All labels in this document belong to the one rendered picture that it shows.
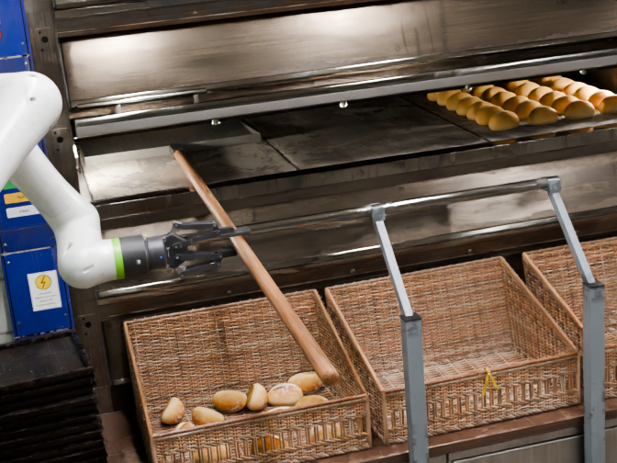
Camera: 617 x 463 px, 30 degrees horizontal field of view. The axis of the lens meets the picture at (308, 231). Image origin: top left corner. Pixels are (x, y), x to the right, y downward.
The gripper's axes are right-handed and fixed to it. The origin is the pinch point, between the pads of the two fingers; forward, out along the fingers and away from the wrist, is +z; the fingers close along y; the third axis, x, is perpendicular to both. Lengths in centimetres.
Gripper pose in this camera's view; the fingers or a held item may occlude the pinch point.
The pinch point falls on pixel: (236, 240)
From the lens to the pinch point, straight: 263.0
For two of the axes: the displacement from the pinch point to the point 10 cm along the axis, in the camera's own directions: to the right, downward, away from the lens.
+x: 2.5, 2.7, -9.3
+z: 9.7, -1.5, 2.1
